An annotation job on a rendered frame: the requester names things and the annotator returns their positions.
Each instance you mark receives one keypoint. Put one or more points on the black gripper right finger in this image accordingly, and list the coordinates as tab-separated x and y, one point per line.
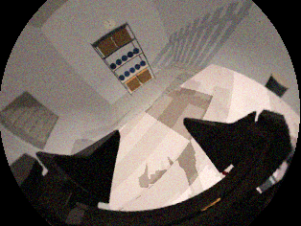
218	140

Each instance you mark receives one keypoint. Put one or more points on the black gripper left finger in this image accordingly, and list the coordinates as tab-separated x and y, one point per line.
91	169

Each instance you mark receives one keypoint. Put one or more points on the pink square block with hole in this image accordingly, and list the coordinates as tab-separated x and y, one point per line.
279	173

